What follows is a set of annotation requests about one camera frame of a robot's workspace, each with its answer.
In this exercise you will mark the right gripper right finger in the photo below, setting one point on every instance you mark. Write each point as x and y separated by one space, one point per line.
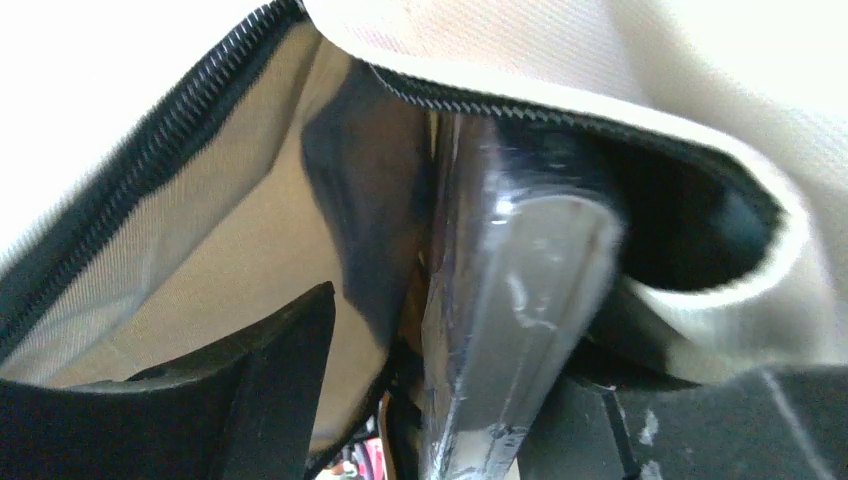
765 424

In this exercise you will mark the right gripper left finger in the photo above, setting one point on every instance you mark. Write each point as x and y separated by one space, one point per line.
242 407

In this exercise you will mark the cream canvas backpack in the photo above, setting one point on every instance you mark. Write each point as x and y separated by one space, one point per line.
175 171

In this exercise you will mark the dark purple paperback book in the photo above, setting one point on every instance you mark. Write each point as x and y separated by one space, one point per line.
527 234

